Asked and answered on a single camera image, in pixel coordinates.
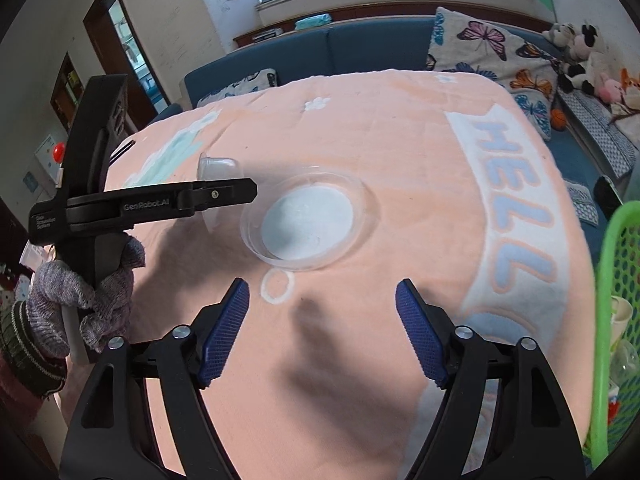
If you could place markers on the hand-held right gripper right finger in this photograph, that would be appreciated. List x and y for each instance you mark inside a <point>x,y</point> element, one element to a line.
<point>420,336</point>

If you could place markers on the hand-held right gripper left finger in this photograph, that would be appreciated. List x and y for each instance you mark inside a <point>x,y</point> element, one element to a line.
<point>225,331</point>

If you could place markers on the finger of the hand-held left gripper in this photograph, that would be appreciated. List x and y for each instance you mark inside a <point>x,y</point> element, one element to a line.
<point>150,205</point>

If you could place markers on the small clear plastic cup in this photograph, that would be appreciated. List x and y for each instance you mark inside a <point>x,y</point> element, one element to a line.
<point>220,167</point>

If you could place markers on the white paper cup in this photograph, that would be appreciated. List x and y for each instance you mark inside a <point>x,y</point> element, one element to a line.
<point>621,312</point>

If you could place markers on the green plastic basket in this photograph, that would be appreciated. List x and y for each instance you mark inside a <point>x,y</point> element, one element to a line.
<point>620,260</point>

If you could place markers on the person's left forearm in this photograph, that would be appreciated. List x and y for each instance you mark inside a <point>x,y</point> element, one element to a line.
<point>30,360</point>

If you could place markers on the person's left hand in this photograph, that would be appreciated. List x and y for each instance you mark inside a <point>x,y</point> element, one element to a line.
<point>112,300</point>

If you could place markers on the black phone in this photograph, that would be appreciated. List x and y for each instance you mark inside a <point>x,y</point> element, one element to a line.
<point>124,150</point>

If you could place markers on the red capped white bottle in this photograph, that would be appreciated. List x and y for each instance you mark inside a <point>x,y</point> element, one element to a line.
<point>59,152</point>

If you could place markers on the white refrigerator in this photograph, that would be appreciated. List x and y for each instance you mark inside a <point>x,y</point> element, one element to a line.
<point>45,160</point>

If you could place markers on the wooden cabinet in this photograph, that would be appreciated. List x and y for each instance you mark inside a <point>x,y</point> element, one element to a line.
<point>67,85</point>

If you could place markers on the white dark print pillow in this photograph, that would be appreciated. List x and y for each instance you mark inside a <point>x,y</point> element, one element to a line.
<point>240,87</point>

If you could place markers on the pink printed blanket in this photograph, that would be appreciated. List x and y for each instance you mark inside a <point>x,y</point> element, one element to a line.
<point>390,160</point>

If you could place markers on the stack of books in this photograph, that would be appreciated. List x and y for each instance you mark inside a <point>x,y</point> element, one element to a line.
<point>266,36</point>

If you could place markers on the small patterned cushion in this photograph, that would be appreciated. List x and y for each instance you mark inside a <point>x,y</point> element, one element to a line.
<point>582,202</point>

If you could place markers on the black object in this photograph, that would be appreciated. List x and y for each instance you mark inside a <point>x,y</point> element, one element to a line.
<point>607,197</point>

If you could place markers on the teal tissue pack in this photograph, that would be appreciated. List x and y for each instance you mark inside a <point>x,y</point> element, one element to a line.
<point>313,21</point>

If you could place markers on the small orange ball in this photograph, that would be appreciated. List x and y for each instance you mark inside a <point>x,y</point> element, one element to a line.
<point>558,119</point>

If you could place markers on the blue sofa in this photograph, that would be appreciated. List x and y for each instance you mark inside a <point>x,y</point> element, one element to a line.
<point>360,50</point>

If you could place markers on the blue white checked cover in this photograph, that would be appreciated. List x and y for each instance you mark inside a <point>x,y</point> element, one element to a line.
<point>600,135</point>

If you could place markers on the butterfly print pillow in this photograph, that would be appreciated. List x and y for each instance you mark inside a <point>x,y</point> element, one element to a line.
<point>492,55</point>

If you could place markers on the pink plush toy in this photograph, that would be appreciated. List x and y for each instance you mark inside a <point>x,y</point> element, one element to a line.
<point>609,89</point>

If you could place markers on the black white cow plush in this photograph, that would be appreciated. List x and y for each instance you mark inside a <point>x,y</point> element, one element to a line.
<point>580,55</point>

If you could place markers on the orange fox plush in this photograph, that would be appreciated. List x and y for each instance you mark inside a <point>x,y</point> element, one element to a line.
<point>631,85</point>

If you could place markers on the wooden door frame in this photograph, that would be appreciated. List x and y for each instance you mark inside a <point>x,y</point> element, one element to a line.
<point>97,45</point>

